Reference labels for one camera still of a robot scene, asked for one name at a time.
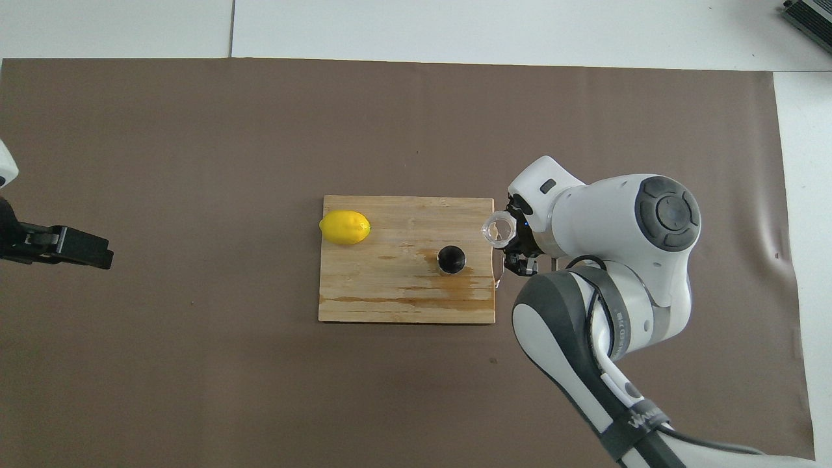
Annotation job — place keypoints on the grey finned metal device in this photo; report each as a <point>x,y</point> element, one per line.
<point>809,16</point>

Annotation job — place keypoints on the steel double jigger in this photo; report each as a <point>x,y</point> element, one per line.
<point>451,259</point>

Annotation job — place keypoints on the yellow lemon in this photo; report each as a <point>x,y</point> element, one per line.
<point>345,227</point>

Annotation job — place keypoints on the wooden cutting board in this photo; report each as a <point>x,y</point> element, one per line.
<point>390,286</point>

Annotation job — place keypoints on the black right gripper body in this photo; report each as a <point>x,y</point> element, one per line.
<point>526,234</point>

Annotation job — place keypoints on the clear faceted glass cup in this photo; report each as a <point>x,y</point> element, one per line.
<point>498,229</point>

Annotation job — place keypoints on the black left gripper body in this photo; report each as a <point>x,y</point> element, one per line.
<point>12,234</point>

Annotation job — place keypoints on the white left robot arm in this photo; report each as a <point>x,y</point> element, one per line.
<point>6,166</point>

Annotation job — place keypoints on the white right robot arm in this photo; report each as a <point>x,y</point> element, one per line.
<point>604,221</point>

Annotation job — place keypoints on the brown paper table mat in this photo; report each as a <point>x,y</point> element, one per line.
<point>195,390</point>

